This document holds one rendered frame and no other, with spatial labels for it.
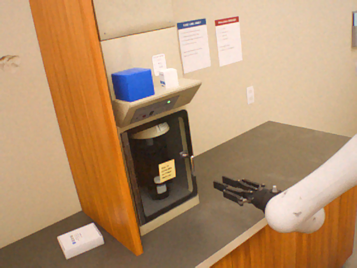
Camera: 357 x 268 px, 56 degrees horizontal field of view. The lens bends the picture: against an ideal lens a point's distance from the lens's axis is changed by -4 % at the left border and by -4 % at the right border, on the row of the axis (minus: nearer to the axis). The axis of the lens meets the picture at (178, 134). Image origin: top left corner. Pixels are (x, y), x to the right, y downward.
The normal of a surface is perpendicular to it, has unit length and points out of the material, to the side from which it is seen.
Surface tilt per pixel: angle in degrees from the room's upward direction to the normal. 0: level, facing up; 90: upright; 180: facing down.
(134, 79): 90
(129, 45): 90
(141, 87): 90
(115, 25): 90
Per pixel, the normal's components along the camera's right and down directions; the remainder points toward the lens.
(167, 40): 0.63, 0.18
